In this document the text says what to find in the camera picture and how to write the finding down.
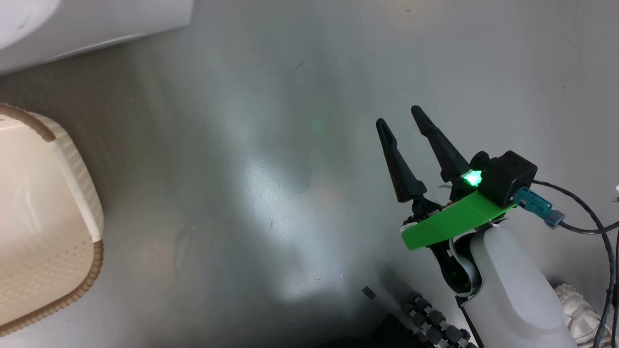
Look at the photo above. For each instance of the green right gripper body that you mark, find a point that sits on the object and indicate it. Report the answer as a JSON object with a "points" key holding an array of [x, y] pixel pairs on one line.
{"points": [[449, 220]]}

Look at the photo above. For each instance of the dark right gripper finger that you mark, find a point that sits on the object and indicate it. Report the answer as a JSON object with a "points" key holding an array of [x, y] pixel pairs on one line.
{"points": [[401, 169], [442, 150]]}

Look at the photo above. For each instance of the black robot base with rollers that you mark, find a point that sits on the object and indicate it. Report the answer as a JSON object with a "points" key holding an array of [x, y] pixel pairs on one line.
{"points": [[435, 321]]}

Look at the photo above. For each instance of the white front-load washing machine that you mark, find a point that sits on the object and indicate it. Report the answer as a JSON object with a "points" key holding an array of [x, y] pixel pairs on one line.
{"points": [[96, 24]]}

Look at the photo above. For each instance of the cream perforated laundry basket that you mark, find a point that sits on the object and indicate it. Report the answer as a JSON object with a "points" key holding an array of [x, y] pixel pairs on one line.
{"points": [[43, 217]]}

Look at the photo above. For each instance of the white ribbed round object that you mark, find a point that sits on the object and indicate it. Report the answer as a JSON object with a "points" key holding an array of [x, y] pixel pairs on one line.
{"points": [[580, 316]]}

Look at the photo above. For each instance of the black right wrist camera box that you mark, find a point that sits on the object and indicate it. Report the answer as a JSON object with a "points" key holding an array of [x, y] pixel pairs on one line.
{"points": [[508, 176]]}

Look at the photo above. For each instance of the teal right camera connector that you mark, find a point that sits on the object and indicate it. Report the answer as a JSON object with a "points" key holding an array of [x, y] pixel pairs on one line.
{"points": [[534, 205]]}

